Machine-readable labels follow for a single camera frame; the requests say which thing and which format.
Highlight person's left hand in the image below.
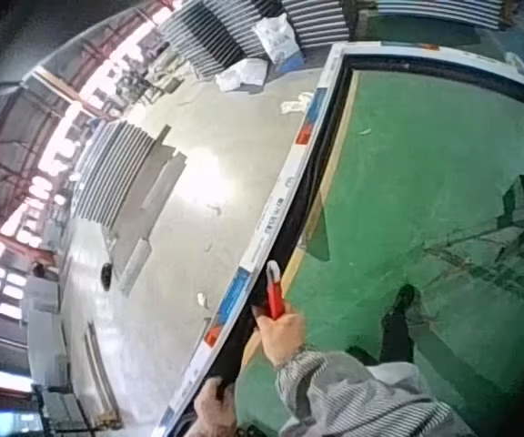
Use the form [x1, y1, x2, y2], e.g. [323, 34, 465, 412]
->
[193, 376, 241, 437]

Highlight person's right hand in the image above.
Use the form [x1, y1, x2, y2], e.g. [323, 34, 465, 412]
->
[251, 304, 309, 367]

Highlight red hand tool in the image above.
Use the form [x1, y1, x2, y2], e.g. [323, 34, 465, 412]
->
[266, 259, 287, 320]

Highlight white window frame with glass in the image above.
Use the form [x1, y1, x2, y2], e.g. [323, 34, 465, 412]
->
[150, 40, 524, 437]

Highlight long metal rails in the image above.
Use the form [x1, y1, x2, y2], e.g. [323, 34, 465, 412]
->
[81, 320, 123, 430]

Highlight person's legs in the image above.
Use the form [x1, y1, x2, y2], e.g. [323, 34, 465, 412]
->
[378, 282, 420, 365]

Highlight white profile bar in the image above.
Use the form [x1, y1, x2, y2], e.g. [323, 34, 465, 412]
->
[117, 238, 152, 298]

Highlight grey flat panels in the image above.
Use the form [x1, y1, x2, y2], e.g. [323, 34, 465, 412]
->
[106, 149, 188, 248]

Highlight white cabinet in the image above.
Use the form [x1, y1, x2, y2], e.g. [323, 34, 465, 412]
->
[23, 272, 63, 320]

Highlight white crumpled scrap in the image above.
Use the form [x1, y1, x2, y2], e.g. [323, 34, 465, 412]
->
[280, 91, 315, 117]

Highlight stack of white window frames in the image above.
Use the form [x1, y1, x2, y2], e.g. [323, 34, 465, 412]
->
[67, 119, 173, 229]

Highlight white plastic sheet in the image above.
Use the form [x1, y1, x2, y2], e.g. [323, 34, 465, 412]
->
[215, 57, 270, 93]

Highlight white printed bag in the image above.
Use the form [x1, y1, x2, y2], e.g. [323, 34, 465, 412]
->
[251, 13, 305, 66]

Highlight stack of grey window frames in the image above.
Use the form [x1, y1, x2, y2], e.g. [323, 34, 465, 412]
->
[281, 0, 350, 47]
[158, 0, 287, 79]
[374, 0, 514, 31]

